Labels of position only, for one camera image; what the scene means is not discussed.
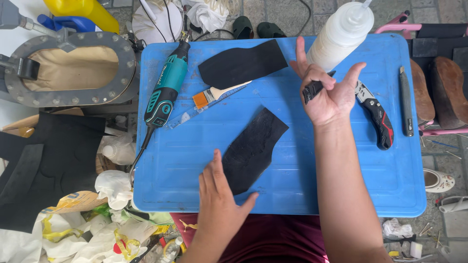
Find person's right hand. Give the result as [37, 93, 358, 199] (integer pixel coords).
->
[290, 36, 367, 127]

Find person's left hand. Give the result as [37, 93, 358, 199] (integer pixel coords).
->
[197, 149, 259, 239]

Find small black hand tool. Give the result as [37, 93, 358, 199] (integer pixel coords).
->
[302, 70, 336, 105]

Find rough black rubber sole piece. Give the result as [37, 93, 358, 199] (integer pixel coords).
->
[222, 107, 289, 196]

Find black red folding utility knife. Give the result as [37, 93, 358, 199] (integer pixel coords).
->
[355, 80, 395, 151]

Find small white-capped bottle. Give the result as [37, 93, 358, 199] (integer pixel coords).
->
[160, 236, 184, 263]

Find person's maroon clothing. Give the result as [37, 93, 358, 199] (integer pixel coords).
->
[170, 213, 330, 263]

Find white squeeze bottle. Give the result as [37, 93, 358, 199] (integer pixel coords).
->
[306, 0, 375, 72]

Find slim grey cutter knife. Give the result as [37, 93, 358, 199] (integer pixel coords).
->
[399, 66, 414, 137]

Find brown worn shoe sole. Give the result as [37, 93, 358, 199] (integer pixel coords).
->
[409, 58, 436, 127]
[429, 56, 468, 131]

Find dark green sandal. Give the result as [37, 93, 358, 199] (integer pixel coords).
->
[233, 16, 254, 40]
[257, 22, 287, 39]

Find smooth black rubber sole piece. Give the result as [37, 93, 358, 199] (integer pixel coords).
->
[198, 39, 289, 90]

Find clear plastic ruler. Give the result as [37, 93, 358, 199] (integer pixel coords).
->
[166, 85, 250, 130]

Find pink metal rack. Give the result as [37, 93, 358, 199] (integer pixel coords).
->
[374, 10, 468, 136]

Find clear plastic bottle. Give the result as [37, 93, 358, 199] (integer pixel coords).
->
[102, 141, 137, 166]

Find wooden paintbrush orange bristles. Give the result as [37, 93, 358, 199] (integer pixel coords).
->
[192, 80, 253, 110]

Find heap of plastic bags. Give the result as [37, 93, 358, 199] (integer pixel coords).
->
[0, 170, 188, 263]

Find teal black rotary tool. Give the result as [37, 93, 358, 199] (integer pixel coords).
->
[144, 35, 191, 129]

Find white slip-on shoe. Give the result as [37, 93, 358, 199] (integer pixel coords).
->
[423, 168, 456, 194]

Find crumpled white tissue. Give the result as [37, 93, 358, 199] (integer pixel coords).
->
[382, 218, 414, 239]

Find crumpled white cloth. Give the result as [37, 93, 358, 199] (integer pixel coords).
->
[181, 0, 229, 34]

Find heap of black rubber sheets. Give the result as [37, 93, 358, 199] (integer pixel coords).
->
[0, 111, 115, 234]

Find white round plastic container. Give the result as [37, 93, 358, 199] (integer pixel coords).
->
[131, 0, 183, 45]

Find yellow plastic jug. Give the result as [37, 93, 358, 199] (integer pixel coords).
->
[43, 0, 120, 34]

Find black rotary tool cable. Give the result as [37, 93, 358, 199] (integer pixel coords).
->
[128, 126, 156, 185]

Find grey metal oval press frame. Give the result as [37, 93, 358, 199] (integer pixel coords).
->
[0, 31, 142, 109]

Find blue plastic handle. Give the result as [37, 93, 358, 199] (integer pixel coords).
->
[37, 14, 97, 33]

